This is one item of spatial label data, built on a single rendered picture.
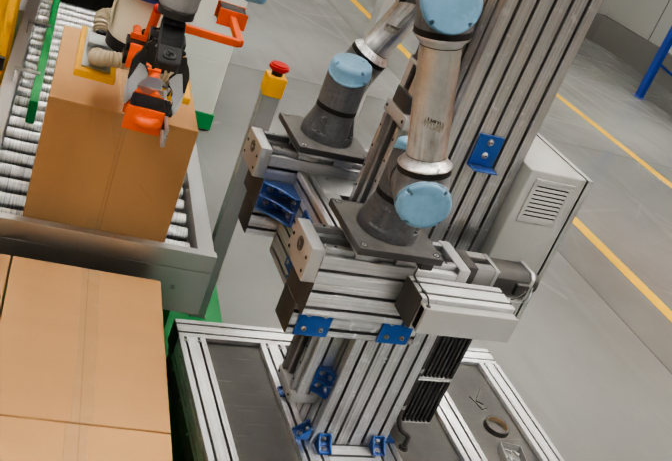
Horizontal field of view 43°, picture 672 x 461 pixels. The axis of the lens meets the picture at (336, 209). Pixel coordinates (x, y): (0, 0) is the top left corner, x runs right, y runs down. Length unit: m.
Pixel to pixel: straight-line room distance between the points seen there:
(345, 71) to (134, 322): 0.86
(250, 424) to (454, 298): 0.85
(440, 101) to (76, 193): 1.16
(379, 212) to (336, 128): 0.47
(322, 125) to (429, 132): 0.67
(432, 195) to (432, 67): 0.26
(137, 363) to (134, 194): 0.55
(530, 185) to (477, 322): 0.41
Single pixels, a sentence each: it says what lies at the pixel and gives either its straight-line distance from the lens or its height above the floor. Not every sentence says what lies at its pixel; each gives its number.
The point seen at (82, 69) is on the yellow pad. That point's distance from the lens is 2.18.
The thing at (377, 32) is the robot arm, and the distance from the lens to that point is 2.43.
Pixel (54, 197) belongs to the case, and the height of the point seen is 0.66.
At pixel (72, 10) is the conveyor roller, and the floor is 0.55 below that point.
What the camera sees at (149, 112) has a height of 1.22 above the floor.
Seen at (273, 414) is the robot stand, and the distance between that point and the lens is 2.67.
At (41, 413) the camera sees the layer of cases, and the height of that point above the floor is 0.54.
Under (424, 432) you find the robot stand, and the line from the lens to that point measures 2.88.
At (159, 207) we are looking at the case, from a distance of 2.50.
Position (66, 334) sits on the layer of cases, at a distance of 2.18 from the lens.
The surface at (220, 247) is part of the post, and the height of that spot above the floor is 0.32.
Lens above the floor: 1.86
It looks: 24 degrees down
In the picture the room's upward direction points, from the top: 22 degrees clockwise
